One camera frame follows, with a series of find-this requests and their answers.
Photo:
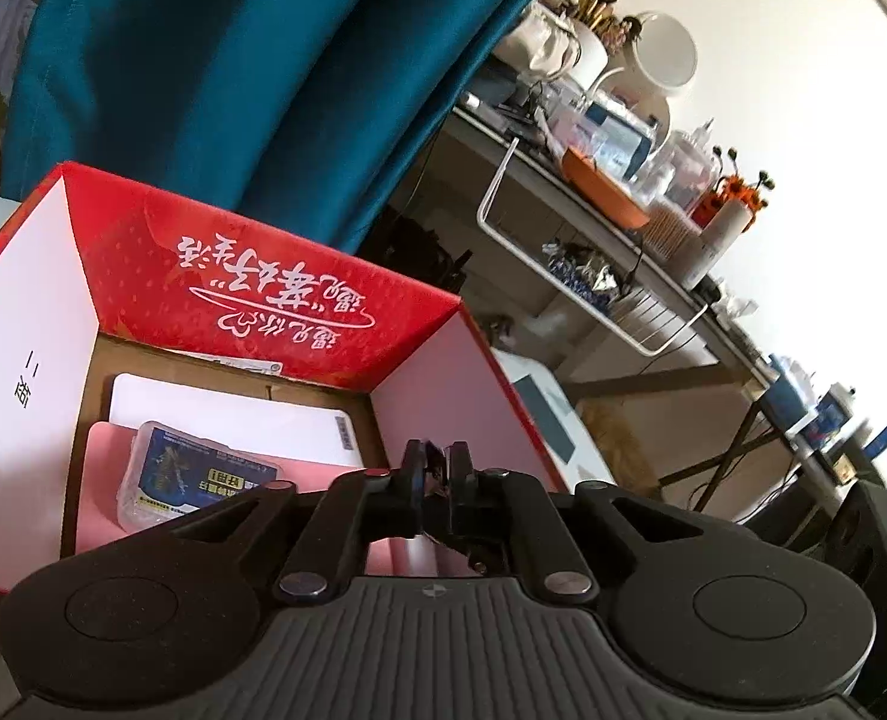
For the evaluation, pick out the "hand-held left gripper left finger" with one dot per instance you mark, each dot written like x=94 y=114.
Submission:
x=415 y=487

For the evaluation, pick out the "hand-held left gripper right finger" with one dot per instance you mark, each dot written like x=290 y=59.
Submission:
x=460 y=487

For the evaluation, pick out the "white card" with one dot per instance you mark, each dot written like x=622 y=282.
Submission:
x=226 y=409

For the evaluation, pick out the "clear case blue label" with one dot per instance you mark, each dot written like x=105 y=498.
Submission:
x=188 y=472

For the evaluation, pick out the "red strawberry cardboard box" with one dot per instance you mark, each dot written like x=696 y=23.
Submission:
x=263 y=262

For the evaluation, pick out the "pink sheet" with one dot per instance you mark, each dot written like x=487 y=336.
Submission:
x=102 y=480

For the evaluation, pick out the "blue carton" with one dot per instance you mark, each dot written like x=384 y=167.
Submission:
x=885 y=435
x=788 y=390

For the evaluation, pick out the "yellowish plastic bag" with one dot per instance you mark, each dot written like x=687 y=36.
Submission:
x=615 y=442

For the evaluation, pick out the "black floor bag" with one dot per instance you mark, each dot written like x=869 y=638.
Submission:
x=413 y=247

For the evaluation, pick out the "pile of blue wrapped candies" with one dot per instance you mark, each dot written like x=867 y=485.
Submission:
x=585 y=274

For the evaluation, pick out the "crumpled white tissue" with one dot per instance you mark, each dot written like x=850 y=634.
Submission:
x=735 y=307

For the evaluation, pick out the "dark top vanity desk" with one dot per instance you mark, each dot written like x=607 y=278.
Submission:
x=541 y=195

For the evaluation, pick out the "orange tray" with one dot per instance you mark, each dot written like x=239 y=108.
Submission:
x=600 y=191

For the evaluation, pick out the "cotton swab box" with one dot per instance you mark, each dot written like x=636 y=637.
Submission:
x=672 y=232

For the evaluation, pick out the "tall white bottle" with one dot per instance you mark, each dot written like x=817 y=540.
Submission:
x=713 y=240

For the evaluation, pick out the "blue packet white label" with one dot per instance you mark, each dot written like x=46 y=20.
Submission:
x=623 y=139

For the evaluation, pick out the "clear acrylic organizer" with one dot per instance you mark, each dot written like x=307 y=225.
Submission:
x=683 y=157

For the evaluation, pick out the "white makeup brush holder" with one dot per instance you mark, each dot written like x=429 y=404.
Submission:
x=585 y=60

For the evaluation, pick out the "teal curtain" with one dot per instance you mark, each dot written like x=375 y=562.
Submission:
x=263 y=52

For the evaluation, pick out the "round white mirror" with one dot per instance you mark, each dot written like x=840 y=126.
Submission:
x=668 y=52

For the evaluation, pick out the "bunch of makeup brushes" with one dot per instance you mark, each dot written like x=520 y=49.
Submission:
x=600 y=11

